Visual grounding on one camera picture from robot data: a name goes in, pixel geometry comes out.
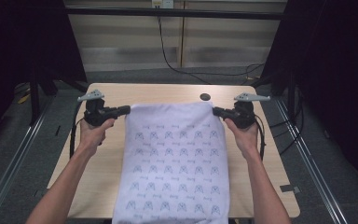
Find white wall outlet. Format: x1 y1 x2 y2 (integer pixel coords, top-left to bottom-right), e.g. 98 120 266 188
151 0 175 9

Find black horizontal bar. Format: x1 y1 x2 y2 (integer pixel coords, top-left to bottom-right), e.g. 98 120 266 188
64 7 286 21

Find black metal stand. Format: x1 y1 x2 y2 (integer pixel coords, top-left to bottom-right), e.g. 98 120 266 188
271 70 296 123
28 70 59 126

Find white printed cloth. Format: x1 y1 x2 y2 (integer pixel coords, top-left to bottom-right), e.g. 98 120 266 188
111 101 231 224

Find yellow item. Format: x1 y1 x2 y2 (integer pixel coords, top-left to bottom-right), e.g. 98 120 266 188
17 92 32 105

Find black wall cable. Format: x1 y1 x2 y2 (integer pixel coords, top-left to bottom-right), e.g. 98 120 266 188
157 15 266 86

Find black curtain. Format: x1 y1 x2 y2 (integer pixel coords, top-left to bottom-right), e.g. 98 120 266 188
0 0 89 157
260 0 358 195

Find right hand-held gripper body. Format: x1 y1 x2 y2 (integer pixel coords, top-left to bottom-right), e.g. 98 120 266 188
229 92 271 130

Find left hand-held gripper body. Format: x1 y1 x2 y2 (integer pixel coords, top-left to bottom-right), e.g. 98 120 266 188
77 89 117 127

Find black floor cables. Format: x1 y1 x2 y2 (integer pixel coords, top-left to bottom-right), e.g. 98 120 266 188
268 88 306 157

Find person's right hand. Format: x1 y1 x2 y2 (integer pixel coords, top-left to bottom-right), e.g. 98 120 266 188
224 119 261 161

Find hand-held gripper black cable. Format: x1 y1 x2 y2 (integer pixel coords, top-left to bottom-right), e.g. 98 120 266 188
69 102 87 159
254 113 268 161

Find left hand-held gripper black cable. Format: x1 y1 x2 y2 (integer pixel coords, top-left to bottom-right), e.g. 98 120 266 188
69 102 87 159

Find person's left hand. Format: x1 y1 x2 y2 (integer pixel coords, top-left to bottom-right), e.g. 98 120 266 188
77 119 116 155

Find right hand-held gripper black cable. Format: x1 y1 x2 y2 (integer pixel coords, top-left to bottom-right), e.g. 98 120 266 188
254 113 268 161

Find metal floor rail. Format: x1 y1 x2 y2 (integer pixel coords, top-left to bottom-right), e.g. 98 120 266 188
274 98 350 224
0 99 56 224

